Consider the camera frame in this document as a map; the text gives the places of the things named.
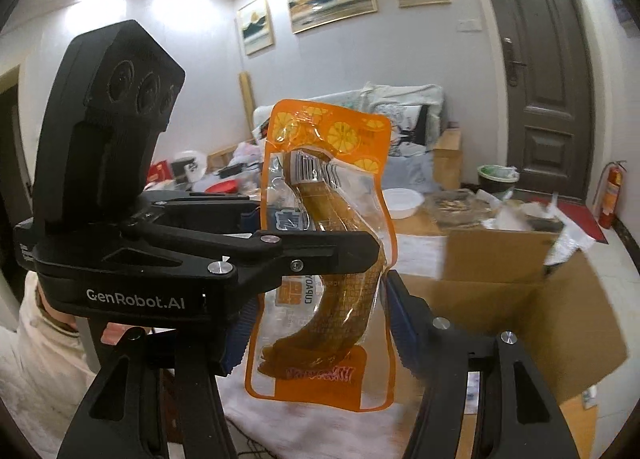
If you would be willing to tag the small framed mountain painting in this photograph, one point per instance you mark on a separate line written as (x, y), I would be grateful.
(256, 26)

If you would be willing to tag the white plastic bowl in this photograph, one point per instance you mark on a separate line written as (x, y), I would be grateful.
(402, 202)

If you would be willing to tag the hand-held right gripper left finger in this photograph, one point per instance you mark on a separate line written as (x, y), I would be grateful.
(241, 334)

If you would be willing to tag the red fire extinguisher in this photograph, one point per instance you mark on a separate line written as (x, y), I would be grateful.
(611, 194)

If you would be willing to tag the person's left forearm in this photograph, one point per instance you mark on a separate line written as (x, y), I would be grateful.
(45, 364)

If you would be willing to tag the green trash bin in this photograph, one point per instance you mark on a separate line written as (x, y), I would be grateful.
(497, 181)

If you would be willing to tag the large open cardboard box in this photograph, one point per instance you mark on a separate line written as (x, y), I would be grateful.
(575, 319)

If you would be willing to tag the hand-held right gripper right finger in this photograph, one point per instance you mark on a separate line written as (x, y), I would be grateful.
(400, 319)

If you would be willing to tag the small white plastic bag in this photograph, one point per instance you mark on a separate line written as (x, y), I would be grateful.
(190, 164)

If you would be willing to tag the tree print pillow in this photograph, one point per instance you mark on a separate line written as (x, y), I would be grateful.
(397, 119)

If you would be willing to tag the plain small cardboard box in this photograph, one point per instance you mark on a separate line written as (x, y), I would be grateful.
(446, 159)

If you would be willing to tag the red box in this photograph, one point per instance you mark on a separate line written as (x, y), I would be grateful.
(161, 174)

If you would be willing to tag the crumpled white plastic wrap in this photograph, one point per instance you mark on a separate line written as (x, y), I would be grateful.
(530, 219)

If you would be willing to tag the wooden board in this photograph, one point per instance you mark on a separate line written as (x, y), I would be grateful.
(247, 104)

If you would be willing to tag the orange clear snack packet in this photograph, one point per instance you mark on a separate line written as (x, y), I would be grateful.
(340, 134)

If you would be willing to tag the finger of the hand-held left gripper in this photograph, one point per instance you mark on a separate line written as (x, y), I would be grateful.
(210, 211)
(325, 254)

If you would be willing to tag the white wall switch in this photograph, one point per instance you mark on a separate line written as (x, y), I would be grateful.
(470, 24)

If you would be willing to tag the red door mat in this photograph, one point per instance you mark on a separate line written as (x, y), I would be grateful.
(582, 221)

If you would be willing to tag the dark panelled door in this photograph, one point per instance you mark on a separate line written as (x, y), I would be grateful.
(540, 79)

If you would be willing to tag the clear glass dish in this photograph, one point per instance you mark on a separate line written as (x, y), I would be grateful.
(457, 206)

